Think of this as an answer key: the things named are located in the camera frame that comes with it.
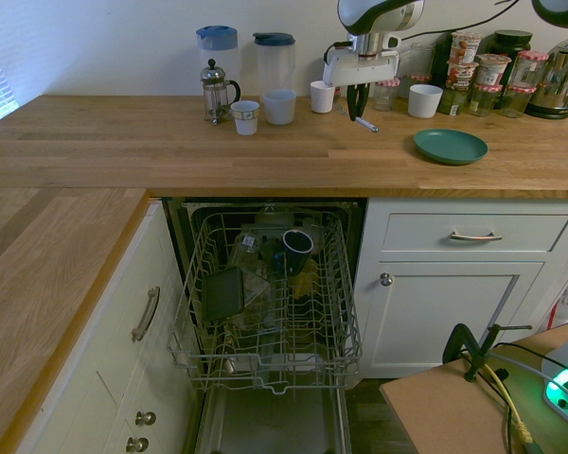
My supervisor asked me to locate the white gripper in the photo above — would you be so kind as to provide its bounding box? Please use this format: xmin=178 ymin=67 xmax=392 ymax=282
xmin=322 ymin=46 xmax=401 ymax=123

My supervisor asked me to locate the marker pen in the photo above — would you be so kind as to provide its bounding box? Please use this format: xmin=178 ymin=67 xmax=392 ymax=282
xmin=334 ymin=102 xmax=381 ymax=134

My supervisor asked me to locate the built-in dishwasher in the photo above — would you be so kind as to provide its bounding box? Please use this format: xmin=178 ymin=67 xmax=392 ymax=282
xmin=160 ymin=196 xmax=368 ymax=454

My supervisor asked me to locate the small white ceramic cup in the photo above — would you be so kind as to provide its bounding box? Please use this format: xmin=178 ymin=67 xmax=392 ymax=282
xmin=310 ymin=79 xmax=337 ymax=115

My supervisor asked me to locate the wide white ceramic cup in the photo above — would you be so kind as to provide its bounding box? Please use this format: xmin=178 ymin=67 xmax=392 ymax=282
xmin=262 ymin=89 xmax=298 ymax=127
xmin=407 ymin=83 xmax=444 ymax=119

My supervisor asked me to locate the empty clear glass jar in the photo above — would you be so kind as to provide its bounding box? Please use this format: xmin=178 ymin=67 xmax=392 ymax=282
xmin=408 ymin=42 xmax=437 ymax=79

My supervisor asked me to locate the dark glass bottle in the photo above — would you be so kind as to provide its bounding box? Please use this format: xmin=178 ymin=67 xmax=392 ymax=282
xmin=429 ymin=31 xmax=455 ymax=89

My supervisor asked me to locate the clear pitcher dark blue lid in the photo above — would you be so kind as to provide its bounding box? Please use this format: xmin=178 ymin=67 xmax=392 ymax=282
xmin=252 ymin=31 xmax=297 ymax=96

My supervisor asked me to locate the dark green jar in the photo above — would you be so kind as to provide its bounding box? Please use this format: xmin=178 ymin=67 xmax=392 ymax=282
xmin=436 ymin=86 xmax=473 ymax=117

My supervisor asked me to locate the teal round plate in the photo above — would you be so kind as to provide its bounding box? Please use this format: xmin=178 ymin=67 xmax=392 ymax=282
xmin=413 ymin=129 xmax=489 ymax=166

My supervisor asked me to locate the red white oatmeal cup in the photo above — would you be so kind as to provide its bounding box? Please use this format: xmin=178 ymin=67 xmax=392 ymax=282
xmin=446 ymin=60 xmax=480 ymax=92
xmin=450 ymin=30 xmax=485 ymax=65

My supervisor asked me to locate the patterned paper cup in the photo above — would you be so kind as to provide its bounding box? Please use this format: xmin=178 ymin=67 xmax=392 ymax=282
xmin=229 ymin=99 xmax=261 ymax=137

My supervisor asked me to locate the grey white oatmeal cup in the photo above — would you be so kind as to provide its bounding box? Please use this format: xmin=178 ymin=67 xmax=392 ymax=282
xmin=474 ymin=53 xmax=512 ymax=88

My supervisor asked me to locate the glass French press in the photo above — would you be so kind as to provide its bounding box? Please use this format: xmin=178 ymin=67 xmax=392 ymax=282
xmin=199 ymin=58 xmax=242 ymax=127

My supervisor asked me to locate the white bowl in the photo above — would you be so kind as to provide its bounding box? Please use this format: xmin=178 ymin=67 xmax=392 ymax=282
xmin=254 ymin=210 xmax=297 ymax=229

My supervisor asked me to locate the clear pitcher light blue lid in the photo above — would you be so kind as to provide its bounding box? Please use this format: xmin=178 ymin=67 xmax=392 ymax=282
xmin=195 ymin=25 xmax=240 ymax=98

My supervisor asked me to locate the large black lidded jar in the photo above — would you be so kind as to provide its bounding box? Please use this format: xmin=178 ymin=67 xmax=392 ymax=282
xmin=484 ymin=28 xmax=534 ymax=86

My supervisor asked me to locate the dark blue mug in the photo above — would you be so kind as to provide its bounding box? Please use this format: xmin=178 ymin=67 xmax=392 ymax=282
xmin=281 ymin=228 xmax=315 ymax=278

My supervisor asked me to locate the white cabinet drawer front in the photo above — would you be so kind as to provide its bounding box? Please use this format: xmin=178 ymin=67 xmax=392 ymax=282
xmin=381 ymin=213 xmax=568 ymax=255

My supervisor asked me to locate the clear glass container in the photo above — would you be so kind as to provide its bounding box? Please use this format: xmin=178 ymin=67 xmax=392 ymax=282
xmin=228 ymin=225 xmax=272 ymax=278

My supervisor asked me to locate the yellow plastic item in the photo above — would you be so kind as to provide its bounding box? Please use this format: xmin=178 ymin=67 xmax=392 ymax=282
xmin=294 ymin=263 xmax=321 ymax=300

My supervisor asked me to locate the stainless steel kettle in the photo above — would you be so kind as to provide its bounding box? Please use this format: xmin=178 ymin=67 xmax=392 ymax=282
xmin=524 ymin=31 xmax=568 ymax=120

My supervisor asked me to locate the black square container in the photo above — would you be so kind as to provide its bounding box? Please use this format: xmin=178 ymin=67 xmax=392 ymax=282
xmin=201 ymin=265 xmax=246 ymax=322

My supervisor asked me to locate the white cabinet door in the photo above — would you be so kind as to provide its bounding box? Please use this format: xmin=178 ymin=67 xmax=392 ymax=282
xmin=367 ymin=258 xmax=546 ymax=377

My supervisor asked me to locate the black metal clamp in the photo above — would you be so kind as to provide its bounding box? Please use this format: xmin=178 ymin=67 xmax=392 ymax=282
xmin=441 ymin=322 xmax=534 ymax=384

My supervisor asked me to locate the white corner cabinet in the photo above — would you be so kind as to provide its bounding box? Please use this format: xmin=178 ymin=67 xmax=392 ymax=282
xmin=13 ymin=201 xmax=195 ymax=454

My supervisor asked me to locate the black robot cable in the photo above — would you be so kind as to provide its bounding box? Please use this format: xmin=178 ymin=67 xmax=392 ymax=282
xmin=399 ymin=0 xmax=537 ymax=44

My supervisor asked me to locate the silver bar drawer handle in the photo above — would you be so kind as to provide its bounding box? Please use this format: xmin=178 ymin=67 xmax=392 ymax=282
xmin=449 ymin=230 xmax=504 ymax=243

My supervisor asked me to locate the grey wire dishwasher rack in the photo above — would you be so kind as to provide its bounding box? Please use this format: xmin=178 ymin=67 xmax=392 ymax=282
xmin=166 ymin=202 xmax=364 ymax=396

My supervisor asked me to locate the silver curved cabinet handle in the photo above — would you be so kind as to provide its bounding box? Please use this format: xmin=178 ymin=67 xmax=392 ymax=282
xmin=131 ymin=286 xmax=162 ymax=343

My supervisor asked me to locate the grey cable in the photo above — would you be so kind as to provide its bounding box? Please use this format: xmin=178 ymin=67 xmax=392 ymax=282
xmin=461 ymin=348 xmax=562 ymax=387

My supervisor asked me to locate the yellow cable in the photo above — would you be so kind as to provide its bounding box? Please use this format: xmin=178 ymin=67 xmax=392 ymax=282
xmin=481 ymin=362 xmax=537 ymax=446

